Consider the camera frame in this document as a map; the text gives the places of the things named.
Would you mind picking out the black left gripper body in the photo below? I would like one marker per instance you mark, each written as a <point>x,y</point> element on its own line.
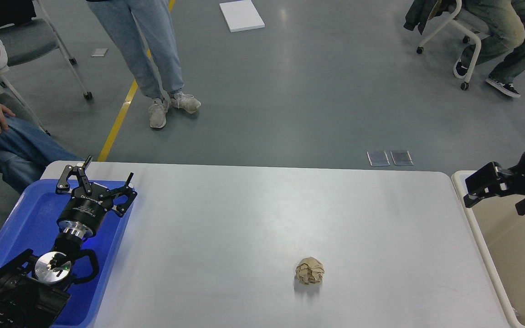
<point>85,213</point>

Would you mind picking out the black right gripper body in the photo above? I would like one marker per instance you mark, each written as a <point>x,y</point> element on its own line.
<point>514,183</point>

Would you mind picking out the left floor metal plate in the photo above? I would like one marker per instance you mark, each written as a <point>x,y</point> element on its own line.
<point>378,158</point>

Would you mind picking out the right floor metal plate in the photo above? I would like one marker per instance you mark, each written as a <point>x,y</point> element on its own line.
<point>401,158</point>

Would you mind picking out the white chair with wheels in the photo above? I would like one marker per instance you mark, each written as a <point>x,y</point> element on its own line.
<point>473,29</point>

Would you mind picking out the seated person blue jeans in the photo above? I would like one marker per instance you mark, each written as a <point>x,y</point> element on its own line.
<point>25,150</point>

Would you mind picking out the brown paper ball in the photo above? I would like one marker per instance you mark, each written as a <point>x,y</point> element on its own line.
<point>309,271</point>

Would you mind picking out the grey folding chair left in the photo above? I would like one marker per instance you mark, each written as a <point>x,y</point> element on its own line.
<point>29,42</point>

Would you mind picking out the beige waste bin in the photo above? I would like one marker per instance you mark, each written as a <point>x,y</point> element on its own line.
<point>499,232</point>

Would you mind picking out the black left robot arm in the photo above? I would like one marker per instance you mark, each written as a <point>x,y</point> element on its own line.
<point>58,247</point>

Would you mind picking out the seated person olive trousers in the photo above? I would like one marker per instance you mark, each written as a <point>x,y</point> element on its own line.
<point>505,20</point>

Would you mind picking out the person in light jeans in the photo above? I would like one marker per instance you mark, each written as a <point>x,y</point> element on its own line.
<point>143,32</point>

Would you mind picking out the blue plastic tray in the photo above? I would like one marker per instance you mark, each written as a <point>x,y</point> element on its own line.
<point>32,224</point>

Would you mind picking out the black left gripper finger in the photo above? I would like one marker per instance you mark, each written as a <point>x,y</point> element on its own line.
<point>108,197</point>
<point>78,171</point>

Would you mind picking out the floor metal plate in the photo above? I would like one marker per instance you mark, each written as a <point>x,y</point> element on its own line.
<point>378,158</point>
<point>401,158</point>

